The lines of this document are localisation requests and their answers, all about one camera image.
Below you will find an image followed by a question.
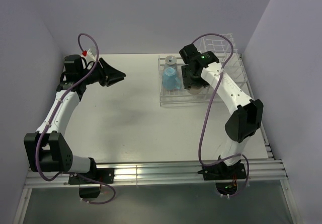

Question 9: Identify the grey-blue ceramic cup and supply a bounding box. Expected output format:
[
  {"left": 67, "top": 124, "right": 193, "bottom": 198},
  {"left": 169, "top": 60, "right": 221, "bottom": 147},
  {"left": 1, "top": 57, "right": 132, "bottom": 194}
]
[{"left": 165, "top": 55, "right": 177, "bottom": 65}]

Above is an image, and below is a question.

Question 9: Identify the beige paper cup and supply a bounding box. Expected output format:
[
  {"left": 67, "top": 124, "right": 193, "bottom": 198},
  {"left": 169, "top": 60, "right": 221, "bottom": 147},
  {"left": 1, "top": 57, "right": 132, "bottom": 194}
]
[{"left": 187, "top": 88, "right": 202, "bottom": 95}]

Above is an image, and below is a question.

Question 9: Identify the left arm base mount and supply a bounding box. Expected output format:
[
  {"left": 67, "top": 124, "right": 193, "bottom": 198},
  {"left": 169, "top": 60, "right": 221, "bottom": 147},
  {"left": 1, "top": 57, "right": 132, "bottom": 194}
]
[{"left": 68, "top": 168, "right": 115, "bottom": 185}]

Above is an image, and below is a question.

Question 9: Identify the aluminium rail frame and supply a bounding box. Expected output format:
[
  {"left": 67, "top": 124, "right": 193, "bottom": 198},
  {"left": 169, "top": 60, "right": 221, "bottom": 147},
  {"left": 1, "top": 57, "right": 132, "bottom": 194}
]
[{"left": 23, "top": 159, "right": 288, "bottom": 189}]

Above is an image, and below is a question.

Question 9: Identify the white wire dish rack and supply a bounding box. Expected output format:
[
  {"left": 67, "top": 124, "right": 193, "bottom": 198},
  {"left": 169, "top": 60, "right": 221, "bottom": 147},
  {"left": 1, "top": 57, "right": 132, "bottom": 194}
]
[{"left": 157, "top": 33, "right": 247, "bottom": 108}]

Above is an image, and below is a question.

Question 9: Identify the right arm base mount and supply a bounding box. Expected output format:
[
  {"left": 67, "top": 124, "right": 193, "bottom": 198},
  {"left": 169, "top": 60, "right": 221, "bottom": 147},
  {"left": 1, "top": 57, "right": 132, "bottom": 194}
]
[{"left": 197, "top": 161, "right": 247, "bottom": 181}]

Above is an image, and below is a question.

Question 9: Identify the light blue mug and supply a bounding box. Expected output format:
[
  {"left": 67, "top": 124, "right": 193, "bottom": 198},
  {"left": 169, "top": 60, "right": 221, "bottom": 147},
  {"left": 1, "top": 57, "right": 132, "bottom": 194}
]
[{"left": 162, "top": 67, "right": 181, "bottom": 91}]

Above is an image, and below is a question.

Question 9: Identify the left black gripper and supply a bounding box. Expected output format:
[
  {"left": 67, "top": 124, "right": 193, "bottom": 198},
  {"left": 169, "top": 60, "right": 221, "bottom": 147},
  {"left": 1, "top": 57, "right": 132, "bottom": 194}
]
[{"left": 79, "top": 58, "right": 126, "bottom": 87}]

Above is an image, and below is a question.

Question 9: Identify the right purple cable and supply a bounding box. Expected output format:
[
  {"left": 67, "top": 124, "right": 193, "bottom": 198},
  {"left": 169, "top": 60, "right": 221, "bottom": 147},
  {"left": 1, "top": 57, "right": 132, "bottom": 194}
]
[{"left": 192, "top": 33, "right": 250, "bottom": 184}]

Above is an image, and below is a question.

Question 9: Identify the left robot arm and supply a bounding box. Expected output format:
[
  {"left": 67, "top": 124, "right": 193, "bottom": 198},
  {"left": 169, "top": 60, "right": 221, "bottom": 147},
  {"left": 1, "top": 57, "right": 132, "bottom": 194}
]
[{"left": 24, "top": 54, "right": 126, "bottom": 183}]

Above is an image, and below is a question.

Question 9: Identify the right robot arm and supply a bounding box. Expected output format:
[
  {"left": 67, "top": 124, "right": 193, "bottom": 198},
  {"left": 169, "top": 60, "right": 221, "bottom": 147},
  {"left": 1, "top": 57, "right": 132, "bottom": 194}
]
[{"left": 179, "top": 44, "right": 264, "bottom": 181}]

